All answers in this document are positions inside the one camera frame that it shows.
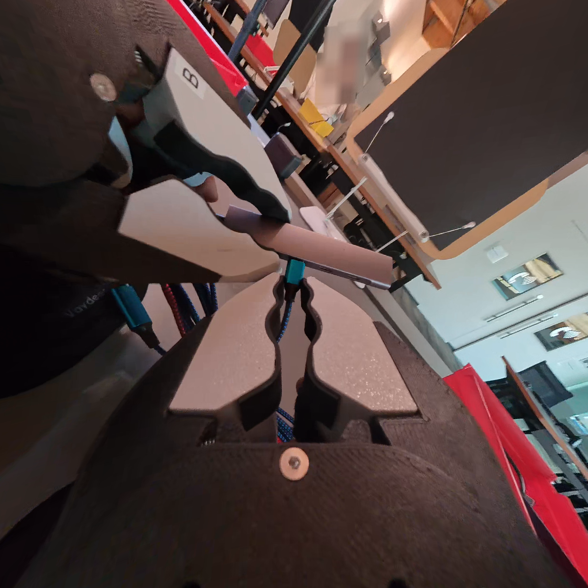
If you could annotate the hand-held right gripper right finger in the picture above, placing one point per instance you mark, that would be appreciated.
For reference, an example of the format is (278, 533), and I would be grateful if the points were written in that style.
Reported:
(358, 367)

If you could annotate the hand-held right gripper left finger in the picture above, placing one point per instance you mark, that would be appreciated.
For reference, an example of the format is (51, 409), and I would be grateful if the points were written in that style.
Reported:
(225, 363)

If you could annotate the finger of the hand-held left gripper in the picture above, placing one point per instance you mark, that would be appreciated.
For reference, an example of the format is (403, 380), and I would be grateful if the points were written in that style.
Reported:
(183, 229)
(216, 115)

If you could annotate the grey usb hub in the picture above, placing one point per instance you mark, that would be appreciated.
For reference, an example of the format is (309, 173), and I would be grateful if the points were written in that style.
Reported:
(330, 257)

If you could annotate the yellow packet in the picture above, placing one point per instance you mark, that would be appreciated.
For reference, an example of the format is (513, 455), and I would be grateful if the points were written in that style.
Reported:
(314, 117)

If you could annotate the black metal pole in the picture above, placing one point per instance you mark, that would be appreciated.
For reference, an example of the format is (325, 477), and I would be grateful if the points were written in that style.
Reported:
(295, 55)

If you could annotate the white desk lamp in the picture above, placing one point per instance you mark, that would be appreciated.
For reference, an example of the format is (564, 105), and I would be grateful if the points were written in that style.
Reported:
(395, 197)

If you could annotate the black computer monitor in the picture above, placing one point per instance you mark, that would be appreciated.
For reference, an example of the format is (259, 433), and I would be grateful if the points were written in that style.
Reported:
(544, 383)

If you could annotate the phone booth door window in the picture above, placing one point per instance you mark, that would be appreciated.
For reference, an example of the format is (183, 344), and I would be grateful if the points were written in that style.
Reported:
(528, 275)
(565, 331)

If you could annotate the black panel wooden rim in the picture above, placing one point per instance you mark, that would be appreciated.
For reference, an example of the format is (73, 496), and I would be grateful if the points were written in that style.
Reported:
(482, 115)

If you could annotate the white wall plate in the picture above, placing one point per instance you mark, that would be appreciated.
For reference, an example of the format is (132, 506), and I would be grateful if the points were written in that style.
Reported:
(497, 254)

